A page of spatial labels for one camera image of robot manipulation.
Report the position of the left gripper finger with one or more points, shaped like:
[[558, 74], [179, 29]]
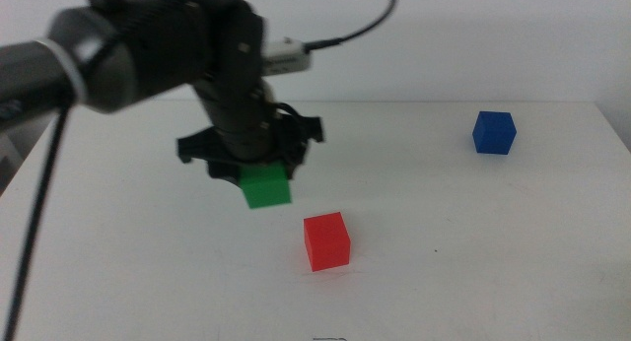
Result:
[[224, 172], [292, 169]]

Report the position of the green cube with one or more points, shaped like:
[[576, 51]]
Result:
[[266, 185]]

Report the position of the red cube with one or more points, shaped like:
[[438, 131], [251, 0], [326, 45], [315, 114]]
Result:
[[328, 242]]

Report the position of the blue cube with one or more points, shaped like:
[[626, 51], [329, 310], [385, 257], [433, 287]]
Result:
[[494, 133]]

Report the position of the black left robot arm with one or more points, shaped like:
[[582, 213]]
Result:
[[148, 35]]

